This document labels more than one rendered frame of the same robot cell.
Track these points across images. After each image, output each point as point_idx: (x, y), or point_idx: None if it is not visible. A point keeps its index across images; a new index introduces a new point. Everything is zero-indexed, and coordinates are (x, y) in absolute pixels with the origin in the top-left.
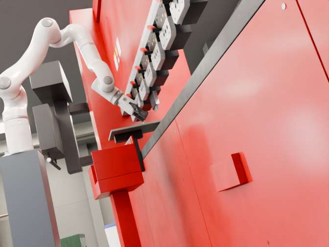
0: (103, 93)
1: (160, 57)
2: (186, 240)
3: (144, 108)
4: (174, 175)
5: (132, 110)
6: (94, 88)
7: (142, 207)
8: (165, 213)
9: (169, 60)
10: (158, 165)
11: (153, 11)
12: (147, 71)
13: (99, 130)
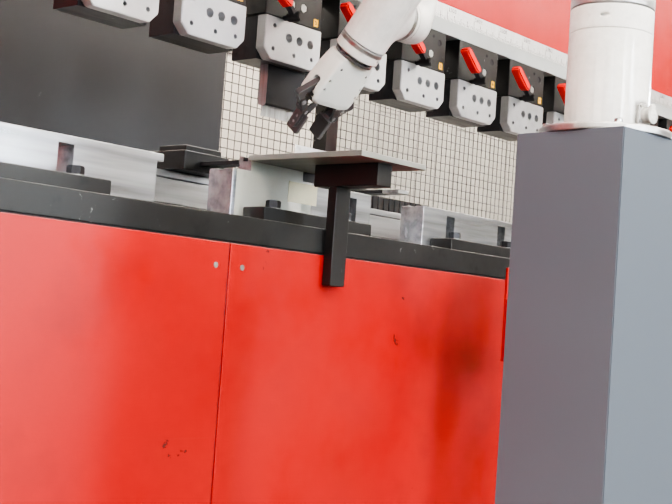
0: (400, 33)
1: (439, 105)
2: (459, 475)
3: (193, 42)
4: (489, 356)
5: (346, 108)
6: (416, 5)
7: (183, 371)
8: (392, 416)
9: (414, 108)
10: (433, 313)
11: (463, 29)
12: None
13: None
